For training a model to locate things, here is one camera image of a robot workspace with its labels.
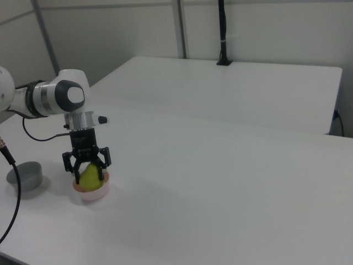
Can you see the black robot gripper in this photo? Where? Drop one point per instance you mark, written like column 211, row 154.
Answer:
column 82, row 142

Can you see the green pear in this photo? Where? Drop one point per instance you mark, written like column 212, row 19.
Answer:
column 89, row 179

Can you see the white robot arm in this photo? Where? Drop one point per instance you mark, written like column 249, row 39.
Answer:
column 49, row 96

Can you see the pink bowl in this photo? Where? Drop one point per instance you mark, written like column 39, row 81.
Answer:
column 92, row 195

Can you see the grey bowl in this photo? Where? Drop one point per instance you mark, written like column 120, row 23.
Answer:
column 26, row 179

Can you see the black pole with base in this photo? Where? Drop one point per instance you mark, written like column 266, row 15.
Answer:
column 223, row 33

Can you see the grey partition post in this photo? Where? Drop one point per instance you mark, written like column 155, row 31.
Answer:
column 47, row 38
column 182, row 27

